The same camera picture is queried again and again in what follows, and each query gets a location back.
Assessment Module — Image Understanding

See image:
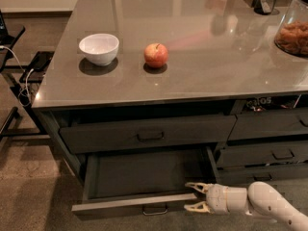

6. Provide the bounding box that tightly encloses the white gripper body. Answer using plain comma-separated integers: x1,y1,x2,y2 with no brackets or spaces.
206,184,248,215

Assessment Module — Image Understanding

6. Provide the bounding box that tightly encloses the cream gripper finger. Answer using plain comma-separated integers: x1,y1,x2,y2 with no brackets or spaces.
184,201,211,213
185,182,212,193

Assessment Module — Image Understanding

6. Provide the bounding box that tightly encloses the snack bag in drawer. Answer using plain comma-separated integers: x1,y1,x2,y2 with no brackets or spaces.
244,95,301,112

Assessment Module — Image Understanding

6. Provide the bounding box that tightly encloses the red apple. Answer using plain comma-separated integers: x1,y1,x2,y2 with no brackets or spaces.
143,43,168,68

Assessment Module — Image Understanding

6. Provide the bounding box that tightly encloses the white ceramic bowl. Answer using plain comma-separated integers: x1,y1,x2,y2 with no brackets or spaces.
79,34,119,66

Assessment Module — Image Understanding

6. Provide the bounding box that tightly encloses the glass jar with snacks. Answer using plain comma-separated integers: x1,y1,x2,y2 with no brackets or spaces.
274,0,308,57

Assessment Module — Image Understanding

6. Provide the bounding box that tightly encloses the black side stand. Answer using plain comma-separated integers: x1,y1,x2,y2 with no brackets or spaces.
0,11,49,140

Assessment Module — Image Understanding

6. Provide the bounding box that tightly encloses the black smartphone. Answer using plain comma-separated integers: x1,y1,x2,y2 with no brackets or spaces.
29,51,54,71

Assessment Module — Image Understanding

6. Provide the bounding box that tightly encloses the dark cabinet frame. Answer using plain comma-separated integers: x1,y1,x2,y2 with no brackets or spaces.
35,92,308,176

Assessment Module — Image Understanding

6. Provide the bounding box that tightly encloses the white charging cable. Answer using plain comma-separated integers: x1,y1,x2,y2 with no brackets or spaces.
0,44,36,108

